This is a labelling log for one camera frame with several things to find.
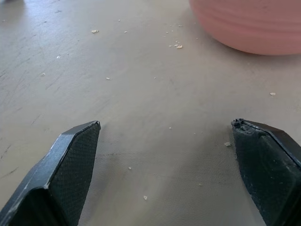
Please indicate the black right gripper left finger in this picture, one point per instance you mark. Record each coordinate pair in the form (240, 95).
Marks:
(58, 174)

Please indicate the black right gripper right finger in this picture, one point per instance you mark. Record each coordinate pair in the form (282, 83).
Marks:
(270, 169)

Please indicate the pink ribbed bowl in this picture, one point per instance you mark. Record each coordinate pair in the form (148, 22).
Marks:
(251, 23)

